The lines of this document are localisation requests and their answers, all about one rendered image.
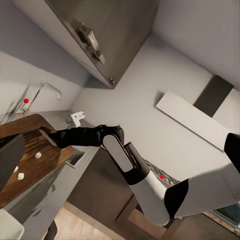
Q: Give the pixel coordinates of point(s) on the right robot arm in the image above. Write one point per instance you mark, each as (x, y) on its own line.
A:
(212, 189)

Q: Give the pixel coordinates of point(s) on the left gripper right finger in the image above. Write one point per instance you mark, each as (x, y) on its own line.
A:
(232, 149)

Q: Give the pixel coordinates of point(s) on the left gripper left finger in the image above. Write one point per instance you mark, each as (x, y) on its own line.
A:
(12, 150)

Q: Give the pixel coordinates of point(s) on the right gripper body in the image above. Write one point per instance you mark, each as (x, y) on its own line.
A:
(71, 137)

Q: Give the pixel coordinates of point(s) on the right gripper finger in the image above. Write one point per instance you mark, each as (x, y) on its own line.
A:
(53, 135)

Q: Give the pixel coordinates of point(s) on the bowl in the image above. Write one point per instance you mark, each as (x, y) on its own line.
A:
(10, 228)

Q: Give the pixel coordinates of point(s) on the cutting board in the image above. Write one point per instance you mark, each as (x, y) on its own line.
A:
(34, 169)

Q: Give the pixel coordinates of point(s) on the microwave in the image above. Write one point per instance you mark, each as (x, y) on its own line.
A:
(231, 213)

